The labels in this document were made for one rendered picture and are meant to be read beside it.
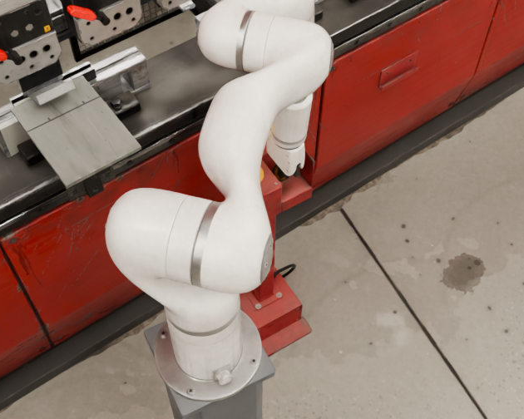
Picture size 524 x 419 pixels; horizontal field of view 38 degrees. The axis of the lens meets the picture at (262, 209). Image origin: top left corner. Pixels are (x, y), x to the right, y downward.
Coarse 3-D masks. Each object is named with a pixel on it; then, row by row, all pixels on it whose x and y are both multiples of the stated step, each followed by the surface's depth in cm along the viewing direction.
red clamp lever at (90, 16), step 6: (72, 6) 152; (72, 12) 151; (78, 12) 152; (84, 12) 154; (90, 12) 155; (96, 12) 159; (102, 12) 159; (84, 18) 155; (90, 18) 155; (96, 18) 157; (102, 18) 158; (108, 18) 158
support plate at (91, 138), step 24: (72, 96) 170; (96, 96) 170; (24, 120) 166; (48, 120) 166; (72, 120) 166; (96, 120) 166; (48, 144) 162; (72, 144) 162; (96, 144) 162; (120, 144) 162; (72, 168) 158; (96, 168) 158
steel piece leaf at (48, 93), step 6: (54, 84) 171; (60, 84) 170; (66, 84) 164; (72, 84) 164; (42, 90) 170; (48, 90) 162; (54, 90) 163; (60, 90) 163; (66, 90) 164; (30, 96) 169; (36, 96) 161; (42, 96) 162; (48, 96) 163; (54, 96) 163; (42, 102) 162
